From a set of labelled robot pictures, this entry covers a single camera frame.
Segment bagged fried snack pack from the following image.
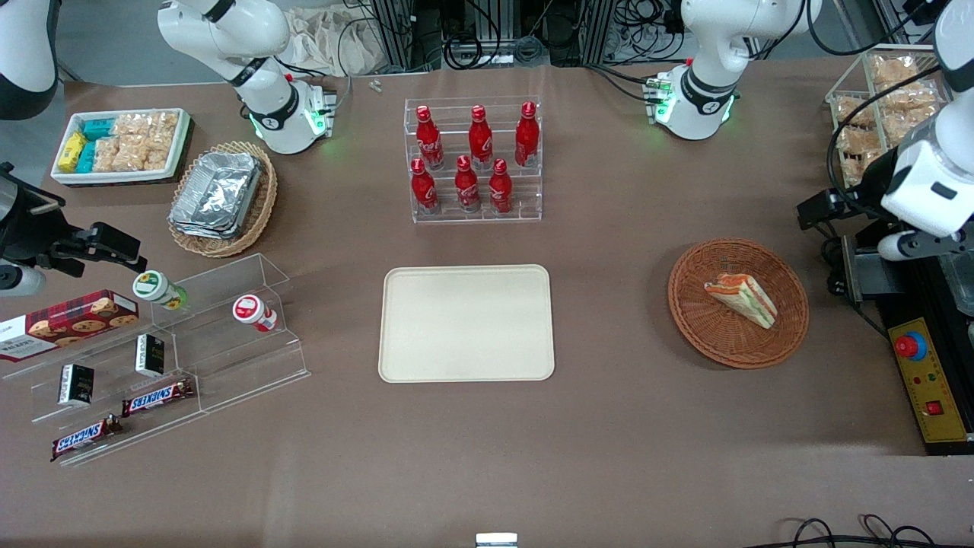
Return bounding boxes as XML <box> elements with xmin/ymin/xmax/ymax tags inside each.
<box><xmin>879</xmin><ymin>82</ymin><xmax>941</xmax><ymax>113</ymax></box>
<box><xmin>837</xmin><ymin>126</ymin><xmax>885</xmax><ymax>155</ymax></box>
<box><xmin>871</xmin><ymin>55</ymin><xmax>919</xmax><ymax>84</ymax></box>
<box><xmin>839</xmin><ymin>152</ymin><xmax>887</xmax><ymax>188</ymax></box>
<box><xmin>883</xmin><ymin>110</ymin><xmax>933</xmax><ymax>145</ymax></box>
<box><xmin>833</xmin><ymin>97</ymin><xmax>877</xmax><ymax>128</ymax></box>

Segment crumpled beige cloth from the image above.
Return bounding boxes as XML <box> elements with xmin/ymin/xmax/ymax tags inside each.
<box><xmin>283</xmin><ymin>6</ymin><xmax>383</xmax><ymax>78</ymax></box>

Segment white rectangular snack tray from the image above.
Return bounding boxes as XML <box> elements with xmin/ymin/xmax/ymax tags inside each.
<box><xmin>50</xmin><ymin>108</ymin><xmax>191</xmax><ymax>186</ymax></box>

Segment clear acrylic step shelf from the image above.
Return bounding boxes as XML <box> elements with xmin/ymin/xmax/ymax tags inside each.
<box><xmin>145</xmin><ymin>253</ymin><xmax>311</xmax><ymax>416</ymax></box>
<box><xmin>0</xmin><ymin>304</ymin><xmax>205</xmax><ymax>467</ymax></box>

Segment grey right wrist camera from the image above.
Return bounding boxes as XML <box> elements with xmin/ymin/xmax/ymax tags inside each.
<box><xmin>0</xmin><ymin>263</ymin><xmax>47</xmax><ymax>298</ymax></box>

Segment red lid yogurt bottle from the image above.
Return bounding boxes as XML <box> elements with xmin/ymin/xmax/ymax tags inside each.
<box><xmin>232</xmin><ymin>295</ymin><xmax>279</xmax><ymax>333</ymax></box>

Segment black power cable with plug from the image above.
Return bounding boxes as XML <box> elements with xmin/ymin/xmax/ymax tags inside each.
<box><xmin>820</xmin><ymin>228</ymin><xmax>849</xmax><ymax>298</ymax></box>

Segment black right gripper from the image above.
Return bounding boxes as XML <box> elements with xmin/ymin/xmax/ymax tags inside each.
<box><xmin>0</xmin><ymin>163</ymin><xmax>146</xmax><ymax>278</ymax></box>

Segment small black box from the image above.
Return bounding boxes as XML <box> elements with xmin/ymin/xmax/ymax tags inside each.
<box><xmin>59</xmin><ymin>364</ymin><xmax>95</xmax><ymax>406</ymax></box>
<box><xmin>135</xmin><ymin>333</ymin><xmax>166</xmax><ymax>378</ymax></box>

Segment red cola bottle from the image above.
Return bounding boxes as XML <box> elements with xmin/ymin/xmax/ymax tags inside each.
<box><xmin>415</xmin><ymin>105</ymin><xmax>445</xmax><ymax>170</ymax></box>
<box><xmin>454</xmin><ymin>155</ymin><xmax>482</xmax><ymax>213</ymax></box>
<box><xmin>411</xmin><ymin>158</ymin><xmax>441</xmax><ymax>215</ymax></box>
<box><xmin>514</xmin><ymin>101</ymin><xmax>541</xmax><ymax>168</ymax></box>
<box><xmin>468</xmin><ymin>105</ymin><xmax>494</xmax><ymax>170</ymax></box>
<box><xmin>488</xmin><ymin>158</ymin><xmax>514</xmax><ymax>215</ymax></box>

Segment brown Snickers bar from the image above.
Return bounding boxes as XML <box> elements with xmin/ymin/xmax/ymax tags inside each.
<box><xmin>51</xmin><ymin>415</ymin><xmax>123</xmax><ymax>462</ymax></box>
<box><xmin>122</xmin><ymin>379</ymin><xmax>196</xmax><ymax>418</ymax></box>

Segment brown round wicker basket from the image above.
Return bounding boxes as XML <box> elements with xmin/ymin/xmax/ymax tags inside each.
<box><xmin>667</xmin><ymin>238</ymin><xmax>810</xmax><ymax>371</ymax></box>

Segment steel pan insert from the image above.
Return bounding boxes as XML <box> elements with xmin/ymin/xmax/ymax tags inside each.
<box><xmin>940</xmin><ymin>251</ymin><xmax>974</xmax><ymax>317</ymax></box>

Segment black floor cables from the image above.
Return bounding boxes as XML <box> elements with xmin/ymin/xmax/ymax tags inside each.
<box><xmin>765</xmin><ymin>514</ymin><xmax>974</xmax><ymax>548</ymax></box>

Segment yellow snack packet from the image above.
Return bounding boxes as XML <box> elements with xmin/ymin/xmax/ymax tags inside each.
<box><xmin>59</xmin><ymin>132</ymin><xmax>87</xmax><ymax>173</ymax></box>

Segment black machine housing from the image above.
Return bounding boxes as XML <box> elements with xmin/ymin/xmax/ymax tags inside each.
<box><xmin>856</xmin><ymin>221</ymin><xmax>974</xmax><ymax>457</ymax></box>

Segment green lid yogurt bottle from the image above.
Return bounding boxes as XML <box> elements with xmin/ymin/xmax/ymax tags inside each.
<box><xmin>132</xmin><ymin>270</ymin><xmax>188</xmax><ymax>311</ymax></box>

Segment clear rice cracker pack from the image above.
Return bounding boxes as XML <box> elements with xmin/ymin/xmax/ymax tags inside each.
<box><xmin>145</xmin><ymin>131</ymin><xmax>177</xmax><ymax>171</ymax></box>
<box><xmin>114</xmin><ymin>137</ymin><xmax>150</xmax><ymax>173</ymax></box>
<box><xmin>114</xmin><ymin>112</ymin><xmax>180</xmax><ymax>139</ymax></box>
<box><xmin>92</xmin><ymin>137</ymin><xmax>123</xmax><ymax>173</ymax></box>

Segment yellow control panel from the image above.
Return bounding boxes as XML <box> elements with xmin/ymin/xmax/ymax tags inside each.
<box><xmin>888</xmin><ymin>317</ymin><xmax>970</xmax><ymax>445</ymax></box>

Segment grey metal box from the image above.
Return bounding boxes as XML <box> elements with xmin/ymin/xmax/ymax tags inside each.
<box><xmin>841</xmin><ymin>247</ymin><xmax>906</xmax><ymax>302</ymax></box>

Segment black base cables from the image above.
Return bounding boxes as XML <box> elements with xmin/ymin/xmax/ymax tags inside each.
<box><xmin>584</xmin><ymin>62</ymin><xmax>664</xmax><ymax>104</ymax></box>

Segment aluminium frame post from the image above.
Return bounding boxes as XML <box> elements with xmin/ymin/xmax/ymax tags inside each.
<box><xmin>371</xmin><ymin>0</ymin><xmax>444</xmax><ymax>74</ymax></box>

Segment light oval wicker basket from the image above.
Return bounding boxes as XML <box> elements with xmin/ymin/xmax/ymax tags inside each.
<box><xmin>167</xmin><ymin>141</ymin><xmax>278</xmax><ymax>258</ymax></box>

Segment beige plastic serving tray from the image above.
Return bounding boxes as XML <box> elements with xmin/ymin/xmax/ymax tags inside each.
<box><xmin>378</xmin><ymin>264</ymin><xmax>555</xmax><ymax>383</ymax></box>

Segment triangular sandwich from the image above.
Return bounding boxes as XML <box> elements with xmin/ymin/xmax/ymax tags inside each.
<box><xmin>703</xmin><ymin>274</ymin><xmax>778</xmax><ymax>330</ymax></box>

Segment clear acrylic bottle rack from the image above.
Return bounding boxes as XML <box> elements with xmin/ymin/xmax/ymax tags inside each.
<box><xmin>404</xmin><ymin>96</ymin><xmax>543</xmax><ymax>225</ymax></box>

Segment red tartan cookie box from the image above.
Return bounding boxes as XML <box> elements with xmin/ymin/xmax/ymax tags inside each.
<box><xmin>0</xmin><ymin>290</ymin><xmax>140</xmax><ymax>362</ymax></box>

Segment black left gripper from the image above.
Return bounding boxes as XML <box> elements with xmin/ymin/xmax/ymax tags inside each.
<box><xmin>797</xmin><ymin>148</ymin><xmax>904</xmax><ymax>231</ymax></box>

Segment silver foil tray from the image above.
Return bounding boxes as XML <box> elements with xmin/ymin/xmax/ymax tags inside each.
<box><xmin>172</xmin><ymin>151</ymin><xmax>261</xmax><ymax>229</ymax></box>
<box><xmin>169</xmin><ymin>209</ymin><xmax>263</xmax><ymax>241</ymax></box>

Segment white wire rack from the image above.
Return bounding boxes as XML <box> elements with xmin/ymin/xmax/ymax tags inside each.
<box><xmin>826</xmin><ymin>44</ymin><xmax>952</xmax><ymax>200</ymax></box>

